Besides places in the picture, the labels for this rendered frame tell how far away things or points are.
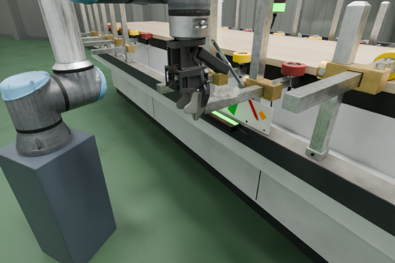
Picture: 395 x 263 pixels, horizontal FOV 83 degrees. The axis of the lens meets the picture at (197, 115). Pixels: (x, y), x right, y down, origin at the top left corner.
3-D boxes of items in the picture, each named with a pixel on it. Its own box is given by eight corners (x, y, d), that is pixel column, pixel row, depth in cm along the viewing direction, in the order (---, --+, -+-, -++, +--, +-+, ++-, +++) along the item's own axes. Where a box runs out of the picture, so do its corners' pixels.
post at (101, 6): (108, 54, 209) (98, -4, 187) (107, 53, 211) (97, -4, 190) (112, 54, 210) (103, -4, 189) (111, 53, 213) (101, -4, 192)
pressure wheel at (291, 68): (291, 98, 79) (298, 66, 74) (273, 92, 85) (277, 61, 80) (304, 93, 83) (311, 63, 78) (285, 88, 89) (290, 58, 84)
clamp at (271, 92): (271, 101, 70) (273, 86, 68) (240, 90, 80) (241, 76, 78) (281, 97, 73) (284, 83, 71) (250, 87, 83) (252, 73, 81)
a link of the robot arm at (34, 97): (7, 122, 83) (-12, 77, 75) (56, 107, 95) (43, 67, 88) (23, 135, 75) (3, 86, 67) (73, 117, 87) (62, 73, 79)
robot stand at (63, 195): (77, 273, 101) (35, 169, 74) (42, 251, 110) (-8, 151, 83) (117, 228, 121) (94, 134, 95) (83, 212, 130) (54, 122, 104)
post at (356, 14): (312, 181, 66) (366, 0, 45) (301, 174, 69) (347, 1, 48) (318, 176, 68) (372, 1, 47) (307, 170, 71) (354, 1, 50)
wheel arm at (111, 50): (92, 56, 152) (91, 49, 150) (91, 55, 154) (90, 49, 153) (150, 49, 175) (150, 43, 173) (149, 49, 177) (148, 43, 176)
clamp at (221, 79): (217, 86, 89) (218, 74, 86) (197, 78, 98) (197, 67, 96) (228, 84, 92) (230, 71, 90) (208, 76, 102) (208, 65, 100)
